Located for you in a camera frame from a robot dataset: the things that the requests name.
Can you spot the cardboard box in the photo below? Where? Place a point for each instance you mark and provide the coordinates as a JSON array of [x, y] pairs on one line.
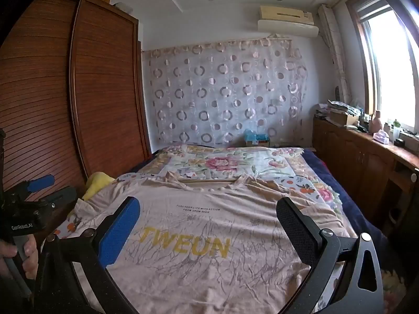
[[340, 117]]

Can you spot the orange-print bed sheet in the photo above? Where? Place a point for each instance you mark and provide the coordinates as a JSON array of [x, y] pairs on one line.
[[304, 184]]

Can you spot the pile of patterned papers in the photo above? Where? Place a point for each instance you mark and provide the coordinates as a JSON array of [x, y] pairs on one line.
[[340, 106]]

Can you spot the small black device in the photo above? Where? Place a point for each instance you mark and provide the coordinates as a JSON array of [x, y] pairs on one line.
[[400, 143]]

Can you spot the pink bottle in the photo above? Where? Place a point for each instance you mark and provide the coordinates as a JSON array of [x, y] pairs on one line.
[[376, 124]]

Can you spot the blue plastic bag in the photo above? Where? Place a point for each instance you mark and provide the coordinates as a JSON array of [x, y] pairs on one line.
[[252, 135]]

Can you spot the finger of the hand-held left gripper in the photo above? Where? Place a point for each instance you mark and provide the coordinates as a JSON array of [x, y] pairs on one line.
[[59, 198], [41, 183]]

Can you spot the pink tissue pack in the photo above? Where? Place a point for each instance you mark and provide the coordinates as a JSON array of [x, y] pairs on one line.
[[381, 137]]

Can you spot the beige printed T-shirt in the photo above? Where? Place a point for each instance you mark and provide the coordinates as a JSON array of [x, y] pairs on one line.
[[196, 268]]

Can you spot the wall air conditioner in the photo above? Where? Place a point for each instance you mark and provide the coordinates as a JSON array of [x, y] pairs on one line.
[[288, 27]]

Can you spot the grey roller blind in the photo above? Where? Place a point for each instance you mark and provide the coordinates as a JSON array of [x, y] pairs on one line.
[[371, 6]]

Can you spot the circle-patterned sheer curtain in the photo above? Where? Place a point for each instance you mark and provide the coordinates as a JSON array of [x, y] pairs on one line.
[[212, 88]]

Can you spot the person's left hand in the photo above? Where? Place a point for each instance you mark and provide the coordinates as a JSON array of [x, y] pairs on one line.
[[31, 258]]

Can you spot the white box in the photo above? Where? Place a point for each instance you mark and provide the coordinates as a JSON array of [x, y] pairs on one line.
[[122, 6]]

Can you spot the wooden sliding-door wardrobe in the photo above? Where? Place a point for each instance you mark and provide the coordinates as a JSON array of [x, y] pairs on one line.
[[104, 88]]

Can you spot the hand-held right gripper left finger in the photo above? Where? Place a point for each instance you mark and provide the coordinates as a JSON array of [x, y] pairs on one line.
[[119, 232]]

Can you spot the window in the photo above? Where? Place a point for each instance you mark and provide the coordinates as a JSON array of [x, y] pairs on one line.
[[392, 72]]

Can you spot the green-capped bottle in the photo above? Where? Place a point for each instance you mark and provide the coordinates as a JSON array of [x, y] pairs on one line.
[[396, 130]]

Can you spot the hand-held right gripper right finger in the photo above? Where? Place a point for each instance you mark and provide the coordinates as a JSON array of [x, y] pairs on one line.
[[293, 229]]

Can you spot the wooden sideboard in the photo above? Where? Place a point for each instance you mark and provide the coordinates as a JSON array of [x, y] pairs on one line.
[[353, 157]]

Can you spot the beige window curtain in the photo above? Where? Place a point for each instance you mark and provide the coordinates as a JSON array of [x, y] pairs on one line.
[[337, 55]]

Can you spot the yellow plush toy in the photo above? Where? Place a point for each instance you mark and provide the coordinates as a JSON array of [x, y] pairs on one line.
[[96, 184]]

